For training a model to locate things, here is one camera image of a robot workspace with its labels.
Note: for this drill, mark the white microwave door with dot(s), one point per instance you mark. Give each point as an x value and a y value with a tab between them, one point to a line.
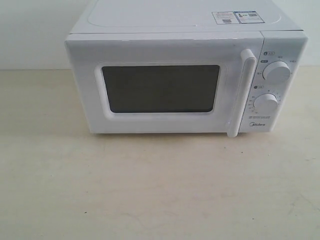
164	82

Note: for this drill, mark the white microwave oven body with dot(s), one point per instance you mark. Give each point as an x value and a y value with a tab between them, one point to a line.
284	40

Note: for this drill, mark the white lower control knob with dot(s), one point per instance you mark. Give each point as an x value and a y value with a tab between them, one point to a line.
265	103

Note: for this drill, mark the white control knob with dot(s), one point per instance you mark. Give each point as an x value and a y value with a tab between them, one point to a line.
276	72
265	103

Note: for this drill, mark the white upper control knob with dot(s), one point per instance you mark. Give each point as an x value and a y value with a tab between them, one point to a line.
276	72

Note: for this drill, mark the blue white warning sticker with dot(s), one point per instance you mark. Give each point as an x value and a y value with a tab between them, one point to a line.
237	17

